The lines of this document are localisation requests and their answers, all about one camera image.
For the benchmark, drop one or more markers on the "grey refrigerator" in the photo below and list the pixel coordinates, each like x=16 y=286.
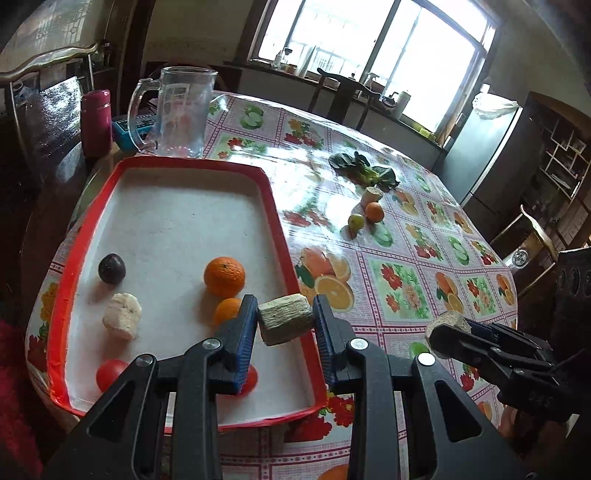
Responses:
x=470 y=154

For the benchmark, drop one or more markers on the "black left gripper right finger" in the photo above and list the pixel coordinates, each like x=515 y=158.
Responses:
x=448 y=436

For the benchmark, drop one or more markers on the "white peeled fruit chunk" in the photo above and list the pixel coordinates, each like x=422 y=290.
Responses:
x=122 y=316

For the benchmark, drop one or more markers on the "fruit pattern tablecloth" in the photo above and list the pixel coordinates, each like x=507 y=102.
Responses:
x=389 y=282

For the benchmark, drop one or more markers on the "red thermos bottle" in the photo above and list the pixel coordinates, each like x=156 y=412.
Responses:
x=95 y=123

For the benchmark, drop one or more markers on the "red tomato left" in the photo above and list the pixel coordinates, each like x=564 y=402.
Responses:
x=108 y=372

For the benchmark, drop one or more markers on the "pale cut fruit piece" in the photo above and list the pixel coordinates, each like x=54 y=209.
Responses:
x=371 y=195

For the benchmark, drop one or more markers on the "small orange in tray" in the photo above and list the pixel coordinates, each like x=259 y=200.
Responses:
x=226 y=310

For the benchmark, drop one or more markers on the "dark purple plum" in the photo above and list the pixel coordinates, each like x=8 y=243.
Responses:
x=111 y=269

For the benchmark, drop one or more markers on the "red rimmed white tray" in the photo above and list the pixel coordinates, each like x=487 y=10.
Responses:
x=167 y=218

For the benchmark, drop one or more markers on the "wooden chair right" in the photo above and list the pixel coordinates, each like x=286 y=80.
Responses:
x=534 y=258

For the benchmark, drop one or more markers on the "small orange on table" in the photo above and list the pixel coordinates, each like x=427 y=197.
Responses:
x=374 y=212

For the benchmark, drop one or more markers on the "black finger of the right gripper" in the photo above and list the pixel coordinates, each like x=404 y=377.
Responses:
x=473 y=346

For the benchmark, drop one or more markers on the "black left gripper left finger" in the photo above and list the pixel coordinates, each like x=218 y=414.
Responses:
x=122 y=435

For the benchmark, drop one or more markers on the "green pear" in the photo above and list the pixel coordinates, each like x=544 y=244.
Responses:
x=356 y=223

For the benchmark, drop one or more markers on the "green leafy vegetable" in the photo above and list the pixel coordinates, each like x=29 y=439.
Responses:
x=357 y=168

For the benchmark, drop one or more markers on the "dark chair left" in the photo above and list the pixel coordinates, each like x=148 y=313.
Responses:
x=47 y=119

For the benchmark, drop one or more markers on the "red tomato under finger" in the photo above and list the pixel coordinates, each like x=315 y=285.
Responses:
x=250 y=382

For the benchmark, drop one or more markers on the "large orange in tray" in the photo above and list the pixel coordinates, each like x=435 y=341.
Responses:
x=224 y=277

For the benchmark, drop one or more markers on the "clear glass pitcher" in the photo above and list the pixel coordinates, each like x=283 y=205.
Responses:
x=184 y=94

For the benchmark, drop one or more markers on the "green sugarcane piece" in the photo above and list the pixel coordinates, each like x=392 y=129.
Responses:
x=284 y=319

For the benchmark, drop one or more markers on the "dark wooden shelf cabinet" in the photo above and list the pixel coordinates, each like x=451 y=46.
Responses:
x=540 y=164

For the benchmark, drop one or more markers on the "dark wooden chair far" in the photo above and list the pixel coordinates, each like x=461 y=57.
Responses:
x=343 y=97

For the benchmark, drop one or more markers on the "green lime on table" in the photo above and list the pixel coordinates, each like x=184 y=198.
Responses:
x=417 y=348

